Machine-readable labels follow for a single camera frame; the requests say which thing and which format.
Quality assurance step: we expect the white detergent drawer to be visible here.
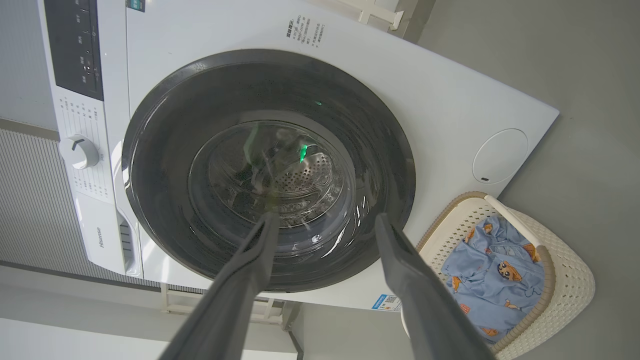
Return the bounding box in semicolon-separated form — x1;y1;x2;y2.
75;192;143;278

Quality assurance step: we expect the black washing machine display panel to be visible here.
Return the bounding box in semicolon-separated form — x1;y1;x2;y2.
43;0;105;102

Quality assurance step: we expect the white front-load washing machine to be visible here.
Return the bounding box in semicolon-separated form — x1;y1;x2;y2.
37;0;560;313

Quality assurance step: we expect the steel washer drum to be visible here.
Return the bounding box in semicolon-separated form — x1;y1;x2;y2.
207;125;346;226

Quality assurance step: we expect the blue energy label sticker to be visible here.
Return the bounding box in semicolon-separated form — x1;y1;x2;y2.
371;294;402;313

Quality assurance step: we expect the grey ribbed wall panel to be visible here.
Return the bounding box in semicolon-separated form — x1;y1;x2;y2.
0;127;166;291

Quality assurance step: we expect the cream perforated laundry basket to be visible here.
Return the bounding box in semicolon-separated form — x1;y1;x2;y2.
401;191;596;360

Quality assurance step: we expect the white frame rack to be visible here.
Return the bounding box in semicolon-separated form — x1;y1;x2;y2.
345;0;405;31
160;282;303;360

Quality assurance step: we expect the round white filter cover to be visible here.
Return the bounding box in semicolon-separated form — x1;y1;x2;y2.
472;128;529;185

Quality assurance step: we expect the dark round washer door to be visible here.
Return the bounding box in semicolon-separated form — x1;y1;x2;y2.
121;48;416;293

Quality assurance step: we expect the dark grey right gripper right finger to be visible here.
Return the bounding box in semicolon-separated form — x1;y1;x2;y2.
374;213;496;360

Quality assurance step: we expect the blue cartoon print garment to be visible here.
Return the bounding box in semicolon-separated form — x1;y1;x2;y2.
441;215;545;345

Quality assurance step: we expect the white washing machine dial knob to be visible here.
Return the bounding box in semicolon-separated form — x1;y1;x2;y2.
59;134;100;170

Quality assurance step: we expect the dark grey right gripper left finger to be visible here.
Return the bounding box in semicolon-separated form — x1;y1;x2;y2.
159;212;281;360

